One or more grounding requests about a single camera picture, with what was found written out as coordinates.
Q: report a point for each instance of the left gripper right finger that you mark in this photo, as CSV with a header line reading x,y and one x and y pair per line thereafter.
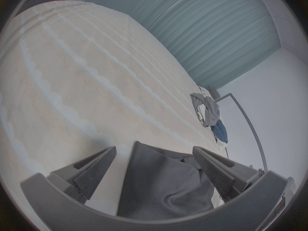
x,y
223,177

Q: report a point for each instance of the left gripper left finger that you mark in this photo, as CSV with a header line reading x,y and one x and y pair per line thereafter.
x,y
89,177

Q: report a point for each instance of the black T-shirt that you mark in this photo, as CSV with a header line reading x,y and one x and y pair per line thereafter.
x,y
156,184

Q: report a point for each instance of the bed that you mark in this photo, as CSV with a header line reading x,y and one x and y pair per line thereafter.
x,y
96,80

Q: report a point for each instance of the white garment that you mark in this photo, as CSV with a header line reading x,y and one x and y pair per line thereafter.
x,y
221,145
201,111

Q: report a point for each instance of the dark blue garment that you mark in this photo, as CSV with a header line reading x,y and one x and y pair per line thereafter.
x,y
221,132

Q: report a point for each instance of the grey knitted garment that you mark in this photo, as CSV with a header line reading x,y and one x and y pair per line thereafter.
x,y
211,112

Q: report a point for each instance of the grey bedside table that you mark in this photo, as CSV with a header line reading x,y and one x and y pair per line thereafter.
x,y
214,92

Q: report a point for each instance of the white printed pillow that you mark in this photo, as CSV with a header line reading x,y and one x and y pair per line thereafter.
x,y
204,91

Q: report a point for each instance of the blue-green curtain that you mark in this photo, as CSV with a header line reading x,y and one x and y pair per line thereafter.
x,y
216,37
144,6

